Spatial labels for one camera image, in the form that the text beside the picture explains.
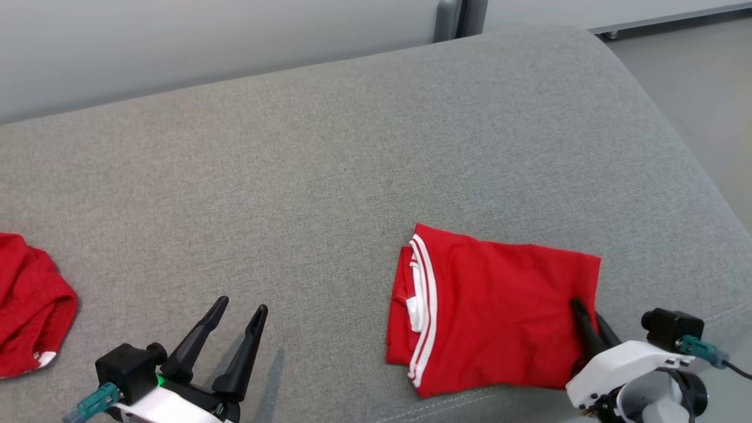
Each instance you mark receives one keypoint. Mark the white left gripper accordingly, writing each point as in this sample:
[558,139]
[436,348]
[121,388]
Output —
[170,408]

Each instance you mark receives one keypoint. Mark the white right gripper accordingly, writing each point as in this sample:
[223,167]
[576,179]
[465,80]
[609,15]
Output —
[611,367]

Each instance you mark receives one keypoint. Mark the red Bulls 23 jersey shirt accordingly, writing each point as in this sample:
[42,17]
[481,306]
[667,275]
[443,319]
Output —
[499,311]

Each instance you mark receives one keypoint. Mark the red Bulls 23 shorts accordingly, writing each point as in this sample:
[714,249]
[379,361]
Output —
[29,299]

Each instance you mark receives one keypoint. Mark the grey caster wheel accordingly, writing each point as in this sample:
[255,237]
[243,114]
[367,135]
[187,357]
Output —
[611,35]

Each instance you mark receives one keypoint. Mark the white partition panel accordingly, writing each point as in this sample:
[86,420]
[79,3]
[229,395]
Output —
[205,41]
[587,9]

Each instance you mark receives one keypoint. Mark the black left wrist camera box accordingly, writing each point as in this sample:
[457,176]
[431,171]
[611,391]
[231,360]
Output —
[126,370]

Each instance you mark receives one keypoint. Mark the grey partition post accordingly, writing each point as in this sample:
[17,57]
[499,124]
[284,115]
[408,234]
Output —
[446,20]
[474,17]

